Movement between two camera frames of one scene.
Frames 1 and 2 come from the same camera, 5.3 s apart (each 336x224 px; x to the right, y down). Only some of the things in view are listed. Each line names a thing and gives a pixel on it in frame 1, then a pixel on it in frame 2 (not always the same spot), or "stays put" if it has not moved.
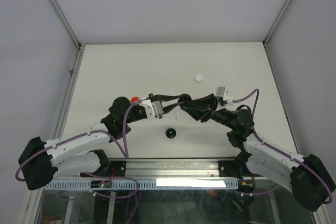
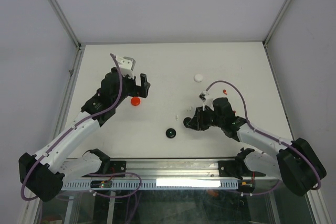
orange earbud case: [134, 99] stays put
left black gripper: [161, 98] to [141, 91]
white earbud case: [198, 77] stays put
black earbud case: [170, 132] stays put
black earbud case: [185, 97] to [186, 121]
